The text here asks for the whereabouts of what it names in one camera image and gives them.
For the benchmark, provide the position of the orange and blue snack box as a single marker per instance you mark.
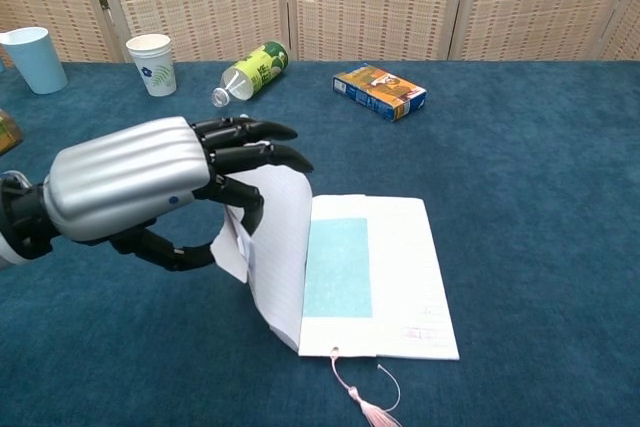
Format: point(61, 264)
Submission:
point(380, 89)

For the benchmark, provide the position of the dark blue table cloth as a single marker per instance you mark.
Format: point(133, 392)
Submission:
point(525, 222)

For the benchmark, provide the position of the light blue plastic cup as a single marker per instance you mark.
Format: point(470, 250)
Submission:
point(37, 62)

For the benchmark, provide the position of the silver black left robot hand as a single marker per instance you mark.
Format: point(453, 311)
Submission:
point(125, 177)

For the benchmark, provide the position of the woven bamboo folding screen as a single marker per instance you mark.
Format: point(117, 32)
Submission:
point(375, 2)

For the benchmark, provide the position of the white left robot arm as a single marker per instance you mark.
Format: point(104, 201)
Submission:
point(20, 227)

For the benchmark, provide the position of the light blue bookmark with tassel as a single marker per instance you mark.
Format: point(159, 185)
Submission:
point(337, 267)

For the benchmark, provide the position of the clear bottle with green label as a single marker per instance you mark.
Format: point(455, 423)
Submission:
point(255, 72)

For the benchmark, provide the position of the white lined notebook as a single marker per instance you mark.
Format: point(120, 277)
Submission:
point(410, 267)

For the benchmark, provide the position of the white paper cup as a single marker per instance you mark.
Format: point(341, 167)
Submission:
point(155, 67)

